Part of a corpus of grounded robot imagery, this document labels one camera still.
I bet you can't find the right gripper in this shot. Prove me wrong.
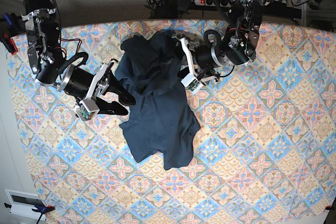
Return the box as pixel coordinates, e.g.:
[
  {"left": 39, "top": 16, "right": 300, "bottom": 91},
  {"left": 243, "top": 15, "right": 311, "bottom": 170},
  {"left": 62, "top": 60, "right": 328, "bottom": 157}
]
[{"left": 58, "top": 60, "right": 136, "bottom": 116}]

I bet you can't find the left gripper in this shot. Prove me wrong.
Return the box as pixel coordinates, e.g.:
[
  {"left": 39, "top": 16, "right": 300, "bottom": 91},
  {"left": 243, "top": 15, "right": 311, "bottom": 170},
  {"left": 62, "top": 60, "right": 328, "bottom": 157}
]
[{"left": 172, "top": 35, "right": 235, "bottom": 85}]

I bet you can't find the dark navy t-shirt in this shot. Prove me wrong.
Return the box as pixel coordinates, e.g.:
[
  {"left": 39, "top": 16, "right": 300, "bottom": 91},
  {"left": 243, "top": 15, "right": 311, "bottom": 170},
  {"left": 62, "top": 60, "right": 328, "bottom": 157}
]
[{"left": 114, "top": 30, "right": 201, "bottom": 170}]

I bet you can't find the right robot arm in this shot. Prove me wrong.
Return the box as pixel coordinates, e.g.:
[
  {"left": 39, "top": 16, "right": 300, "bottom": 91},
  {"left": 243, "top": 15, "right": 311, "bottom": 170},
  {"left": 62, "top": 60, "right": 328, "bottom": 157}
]
[{"left": 22, "top": 0, "right": 136, "bottom": 121}]

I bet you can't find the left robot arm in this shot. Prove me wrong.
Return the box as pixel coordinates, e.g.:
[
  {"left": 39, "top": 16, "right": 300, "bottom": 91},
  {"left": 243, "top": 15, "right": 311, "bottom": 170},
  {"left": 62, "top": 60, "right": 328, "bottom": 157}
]
[{"left": 172, "top": 0, "right": 271, "bottom": 91}]

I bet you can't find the white power strip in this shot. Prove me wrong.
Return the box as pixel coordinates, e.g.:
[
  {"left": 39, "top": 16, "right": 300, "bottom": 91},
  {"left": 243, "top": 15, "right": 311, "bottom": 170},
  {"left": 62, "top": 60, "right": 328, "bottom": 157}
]
[{"left": 194, "top": 0, "right": 215, "bottom": 7}]

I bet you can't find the patterned tile tablecloth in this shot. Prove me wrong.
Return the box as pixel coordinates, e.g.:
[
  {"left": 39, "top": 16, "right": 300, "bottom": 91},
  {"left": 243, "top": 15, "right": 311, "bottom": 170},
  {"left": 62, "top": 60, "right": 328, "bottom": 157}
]
[{"left": 5, "top": 23, "right": 335, "bottom": 223}]

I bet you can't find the orange black clamp left edge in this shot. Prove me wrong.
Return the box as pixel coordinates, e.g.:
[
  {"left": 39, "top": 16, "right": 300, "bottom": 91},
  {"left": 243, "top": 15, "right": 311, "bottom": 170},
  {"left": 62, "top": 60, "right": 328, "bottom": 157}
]
[{"left": 0, "top": 33, "right": 18, "bottom": 55}]

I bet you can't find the blue clamp upper left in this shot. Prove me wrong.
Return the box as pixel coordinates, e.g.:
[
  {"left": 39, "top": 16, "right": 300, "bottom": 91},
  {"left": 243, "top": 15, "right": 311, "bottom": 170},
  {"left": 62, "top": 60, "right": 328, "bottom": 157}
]
[{"left": 1, "top": 13, "right": 23, "bottom": 32}]

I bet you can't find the blue orange clamp bottom left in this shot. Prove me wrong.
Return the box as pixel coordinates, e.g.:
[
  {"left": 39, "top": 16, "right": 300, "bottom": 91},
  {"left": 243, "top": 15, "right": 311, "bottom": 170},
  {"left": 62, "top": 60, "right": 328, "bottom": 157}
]
[{"left": 32, "top": 205, "right": 55, "bottom": 224}]

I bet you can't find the white floor vent box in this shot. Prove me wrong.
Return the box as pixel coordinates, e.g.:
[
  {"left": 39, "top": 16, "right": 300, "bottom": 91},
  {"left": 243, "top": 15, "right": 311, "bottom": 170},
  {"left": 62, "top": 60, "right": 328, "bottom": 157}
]
[{"left": 5, "top": 189, "right": 44, "bottom": 220}]

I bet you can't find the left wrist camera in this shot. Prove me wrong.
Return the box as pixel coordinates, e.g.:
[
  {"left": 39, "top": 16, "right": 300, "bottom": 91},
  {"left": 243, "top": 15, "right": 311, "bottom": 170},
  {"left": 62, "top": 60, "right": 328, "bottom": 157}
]
[{"left": 181, "top": 73, "right": 203, "bottom": 95}]

